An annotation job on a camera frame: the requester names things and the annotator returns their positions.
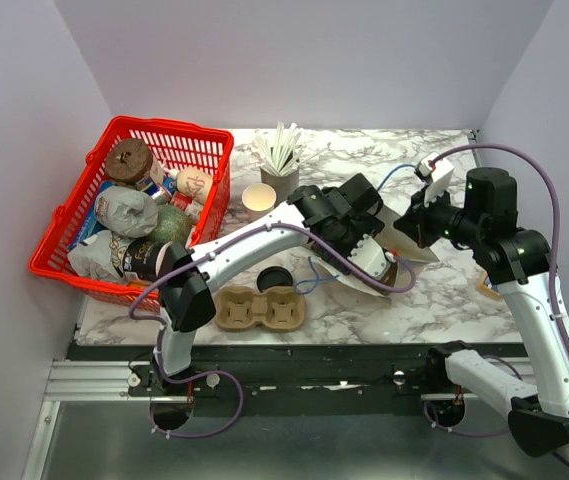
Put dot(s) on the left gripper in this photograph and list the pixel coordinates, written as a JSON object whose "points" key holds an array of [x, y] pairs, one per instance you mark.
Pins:
{"points": [[362, 225]]}

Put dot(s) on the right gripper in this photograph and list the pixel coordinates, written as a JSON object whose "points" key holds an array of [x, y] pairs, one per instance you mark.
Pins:
{"points": [[415, 221]]}

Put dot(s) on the blue checkered paper bag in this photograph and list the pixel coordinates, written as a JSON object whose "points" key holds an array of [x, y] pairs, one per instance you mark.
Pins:
{"points": [[399, 240]]}

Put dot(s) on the black plastic cup lid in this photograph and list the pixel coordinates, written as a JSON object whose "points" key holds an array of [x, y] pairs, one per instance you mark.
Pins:
{"points": [[274, 276]]}

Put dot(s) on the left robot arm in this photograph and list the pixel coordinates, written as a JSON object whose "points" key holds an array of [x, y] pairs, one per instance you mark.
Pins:
{"points": [[190, 277]]}

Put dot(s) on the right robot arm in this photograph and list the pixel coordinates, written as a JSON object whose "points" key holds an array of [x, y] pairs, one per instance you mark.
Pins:
{"points": [[517, 262]]}

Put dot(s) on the grey straw holder cup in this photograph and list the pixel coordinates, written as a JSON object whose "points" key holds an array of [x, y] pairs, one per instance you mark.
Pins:
{"points": [[282, 185]]}

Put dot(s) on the bundle of white straws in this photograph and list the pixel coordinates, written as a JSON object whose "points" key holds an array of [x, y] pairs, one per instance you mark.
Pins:
{"points": [[281, 153]]}

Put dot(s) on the cardboard cup carrier tray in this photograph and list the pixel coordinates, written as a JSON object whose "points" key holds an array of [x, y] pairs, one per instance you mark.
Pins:
{"points": [[279, 309]]}

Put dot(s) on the red plastic basket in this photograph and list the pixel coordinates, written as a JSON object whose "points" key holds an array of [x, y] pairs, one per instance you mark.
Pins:
{"points": [[176, 144]]}

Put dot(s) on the beige drink bottle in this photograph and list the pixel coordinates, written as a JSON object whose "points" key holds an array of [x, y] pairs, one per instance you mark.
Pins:
{"points": [[193, 183]]}

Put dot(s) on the green melon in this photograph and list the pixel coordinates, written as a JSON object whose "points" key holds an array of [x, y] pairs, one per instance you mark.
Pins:
{"points": [[173, 225]]}

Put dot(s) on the red blue drink can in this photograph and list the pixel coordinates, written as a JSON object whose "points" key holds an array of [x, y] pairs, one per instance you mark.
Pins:
{"points": [[161, 187]]}

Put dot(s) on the black ice cream tub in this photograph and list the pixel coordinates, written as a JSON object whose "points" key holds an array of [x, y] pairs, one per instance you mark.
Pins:
{"points": [[142, 260]]}

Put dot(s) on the grey paper food bag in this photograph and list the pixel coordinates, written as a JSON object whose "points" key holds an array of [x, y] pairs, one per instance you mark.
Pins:
{"points": [[126, 212]]}

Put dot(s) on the brown round bread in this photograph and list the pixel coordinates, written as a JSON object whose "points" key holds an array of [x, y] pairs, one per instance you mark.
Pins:
{"points": [[129, 163]]}

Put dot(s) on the white printed food bag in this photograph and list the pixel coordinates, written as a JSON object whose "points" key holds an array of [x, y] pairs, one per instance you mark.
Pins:
{"points": [[100, 257]]}

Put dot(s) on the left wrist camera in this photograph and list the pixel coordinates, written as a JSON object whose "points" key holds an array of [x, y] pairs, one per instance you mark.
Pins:
{"points": [[372, 259]]}

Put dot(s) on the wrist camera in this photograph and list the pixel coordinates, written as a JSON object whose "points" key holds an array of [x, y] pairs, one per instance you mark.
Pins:
{"points": [[372, 259], [436, 175]]}

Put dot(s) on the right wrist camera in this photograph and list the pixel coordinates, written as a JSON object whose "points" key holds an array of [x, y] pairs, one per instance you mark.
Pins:
{"points": [[436, 175]]}

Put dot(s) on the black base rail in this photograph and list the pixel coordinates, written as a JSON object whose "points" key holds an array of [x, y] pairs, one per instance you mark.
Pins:
{"points": [[288, 380]]}

